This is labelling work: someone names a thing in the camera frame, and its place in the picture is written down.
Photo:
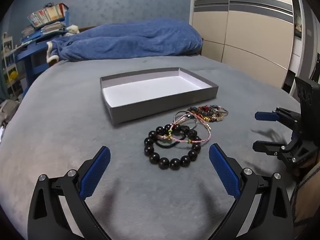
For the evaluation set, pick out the white shelf rack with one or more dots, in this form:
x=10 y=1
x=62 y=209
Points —
x=7 y=45

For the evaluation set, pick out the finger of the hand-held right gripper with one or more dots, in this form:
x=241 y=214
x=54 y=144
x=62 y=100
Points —
x=262 y=147
x=265 y=116

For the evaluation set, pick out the grey cardboard box tray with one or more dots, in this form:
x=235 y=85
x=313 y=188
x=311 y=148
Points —
x=150 y=90

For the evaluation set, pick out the beige wardrobe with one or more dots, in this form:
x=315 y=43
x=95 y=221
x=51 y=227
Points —
x=250 y=42

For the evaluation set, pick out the basket of books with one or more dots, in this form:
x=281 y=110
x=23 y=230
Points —
x=47 y=13

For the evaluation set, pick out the stack of books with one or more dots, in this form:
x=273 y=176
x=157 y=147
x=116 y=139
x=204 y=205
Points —
x=52 y=26

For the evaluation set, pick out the black stand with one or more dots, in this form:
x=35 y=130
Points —
x=316 y=67

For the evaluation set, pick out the person's right forearm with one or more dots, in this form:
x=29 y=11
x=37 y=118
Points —
x=310 y=195

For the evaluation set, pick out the blue fleece blanket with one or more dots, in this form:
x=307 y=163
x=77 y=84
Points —
x=125 y=40

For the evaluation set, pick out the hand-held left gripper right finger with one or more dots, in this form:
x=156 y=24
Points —
x=225 y=172

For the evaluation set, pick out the yellow toy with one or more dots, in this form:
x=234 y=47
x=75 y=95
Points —
x=13 y=75

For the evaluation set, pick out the white door frame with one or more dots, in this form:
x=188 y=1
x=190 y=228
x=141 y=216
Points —
x=297 y=50

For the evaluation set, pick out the white plush toy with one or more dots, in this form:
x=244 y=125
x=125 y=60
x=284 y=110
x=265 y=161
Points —
x=72 y=30

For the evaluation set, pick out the blue desk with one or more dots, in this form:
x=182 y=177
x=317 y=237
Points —
x=27 y=51

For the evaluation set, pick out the pearl hair clip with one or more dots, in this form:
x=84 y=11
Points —
x=221 y=108

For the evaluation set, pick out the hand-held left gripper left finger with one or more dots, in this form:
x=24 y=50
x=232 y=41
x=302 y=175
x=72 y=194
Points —
x=96 y=172

